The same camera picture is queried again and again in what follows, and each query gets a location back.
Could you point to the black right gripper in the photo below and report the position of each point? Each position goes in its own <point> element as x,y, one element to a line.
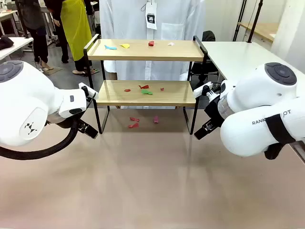
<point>214,112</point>

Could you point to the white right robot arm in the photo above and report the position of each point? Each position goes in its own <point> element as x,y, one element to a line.
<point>259,95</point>

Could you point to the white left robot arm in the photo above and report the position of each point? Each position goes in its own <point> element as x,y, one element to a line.
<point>26,95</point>

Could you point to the lab coat person's right hand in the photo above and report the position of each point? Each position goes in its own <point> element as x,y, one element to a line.
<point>114,76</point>

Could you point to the pink paper scrap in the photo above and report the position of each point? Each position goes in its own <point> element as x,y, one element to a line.
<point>156,119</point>

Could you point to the green paper scrap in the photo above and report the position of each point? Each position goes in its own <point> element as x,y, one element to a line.
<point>145,91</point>

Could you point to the grey floor mat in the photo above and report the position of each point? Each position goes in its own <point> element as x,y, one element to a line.
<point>53,69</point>

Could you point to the large red paper scrap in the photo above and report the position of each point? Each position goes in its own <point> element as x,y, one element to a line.
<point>144,86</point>

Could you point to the large white side table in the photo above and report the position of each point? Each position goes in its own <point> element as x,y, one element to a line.
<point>233,57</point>

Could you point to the blue paper scrap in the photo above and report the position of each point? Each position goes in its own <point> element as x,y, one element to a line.
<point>110,48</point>

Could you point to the yellow paper scrap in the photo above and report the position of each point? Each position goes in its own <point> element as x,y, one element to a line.
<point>125,45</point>

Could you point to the white paper scrap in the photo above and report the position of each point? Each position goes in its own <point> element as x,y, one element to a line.
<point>170,44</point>

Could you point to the black office chair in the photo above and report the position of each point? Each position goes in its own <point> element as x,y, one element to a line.
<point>208,37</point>

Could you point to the grey metal mounting plate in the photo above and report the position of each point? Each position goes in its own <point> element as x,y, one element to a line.
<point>299,149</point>

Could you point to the crumpled red paper scrap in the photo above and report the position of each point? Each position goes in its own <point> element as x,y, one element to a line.
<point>151,43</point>

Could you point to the person in yellow apron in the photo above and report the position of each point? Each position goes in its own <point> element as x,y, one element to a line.
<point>76,28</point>

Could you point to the small white side table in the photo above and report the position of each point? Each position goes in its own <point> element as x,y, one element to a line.
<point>17,45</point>

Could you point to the wooden background desk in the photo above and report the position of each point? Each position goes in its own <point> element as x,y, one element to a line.
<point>262,29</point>

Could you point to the person in white lab coat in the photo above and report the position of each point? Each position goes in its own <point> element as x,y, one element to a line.
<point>128,21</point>

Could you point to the person in dark clothes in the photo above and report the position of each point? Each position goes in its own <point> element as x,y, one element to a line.
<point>35,23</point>

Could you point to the black bag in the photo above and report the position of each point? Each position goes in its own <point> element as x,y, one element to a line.
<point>5,43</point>

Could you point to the thin black stand pole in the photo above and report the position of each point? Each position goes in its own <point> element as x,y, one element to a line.
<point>23,21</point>

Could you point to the background work desk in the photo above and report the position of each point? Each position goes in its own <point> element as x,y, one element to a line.
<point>7,14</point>

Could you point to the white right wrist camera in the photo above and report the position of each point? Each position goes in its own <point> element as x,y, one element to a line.
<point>201,90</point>

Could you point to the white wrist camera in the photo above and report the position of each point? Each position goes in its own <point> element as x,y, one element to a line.
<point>87,88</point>
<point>201,90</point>

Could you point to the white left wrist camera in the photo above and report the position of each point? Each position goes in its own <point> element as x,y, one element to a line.
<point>87,88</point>

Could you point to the two-tier wooden shelf black frame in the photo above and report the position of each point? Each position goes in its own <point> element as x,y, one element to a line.
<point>145,53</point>

